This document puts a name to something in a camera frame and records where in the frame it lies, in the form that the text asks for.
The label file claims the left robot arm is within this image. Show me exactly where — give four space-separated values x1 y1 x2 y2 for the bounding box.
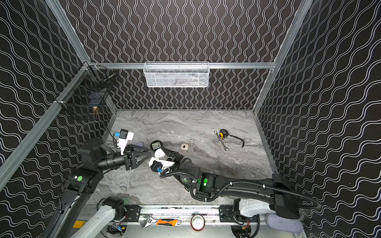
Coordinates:
42 138 152 238

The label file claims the white wire mesh basket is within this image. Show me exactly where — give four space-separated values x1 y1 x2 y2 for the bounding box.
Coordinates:
143 61 210 88

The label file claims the soda can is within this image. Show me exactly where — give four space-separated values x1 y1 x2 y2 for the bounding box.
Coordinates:
190 214 205 232

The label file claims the black round digital timer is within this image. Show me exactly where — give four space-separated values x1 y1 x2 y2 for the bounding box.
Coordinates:
150 140 163 151

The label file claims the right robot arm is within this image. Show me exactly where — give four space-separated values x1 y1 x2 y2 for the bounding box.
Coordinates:
160 148 321 219

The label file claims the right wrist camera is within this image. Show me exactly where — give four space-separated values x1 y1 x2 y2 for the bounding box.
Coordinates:
148 157 175 173

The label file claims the adjustable wrench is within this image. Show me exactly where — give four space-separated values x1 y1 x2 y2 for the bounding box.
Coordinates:
141 216 157 228

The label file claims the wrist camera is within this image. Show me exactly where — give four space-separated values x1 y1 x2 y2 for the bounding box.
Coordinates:
148 157 175 173
115 129 135 155

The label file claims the orange handled tool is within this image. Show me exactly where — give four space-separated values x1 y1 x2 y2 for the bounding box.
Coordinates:
156 219 182 227

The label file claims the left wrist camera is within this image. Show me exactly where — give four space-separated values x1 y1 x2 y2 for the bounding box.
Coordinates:
115 129 135 155

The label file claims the grey cloth roll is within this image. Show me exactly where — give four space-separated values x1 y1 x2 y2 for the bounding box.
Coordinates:
266 214 303 233

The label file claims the yellow black tape measure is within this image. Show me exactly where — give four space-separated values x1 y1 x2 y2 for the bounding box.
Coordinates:
218 129 245 148

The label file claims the silver combination wrench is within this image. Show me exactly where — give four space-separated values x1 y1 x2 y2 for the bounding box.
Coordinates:
214 131 229 151

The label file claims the white round earbud case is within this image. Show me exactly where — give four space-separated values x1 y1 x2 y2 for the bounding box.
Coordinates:
154 148 166 159

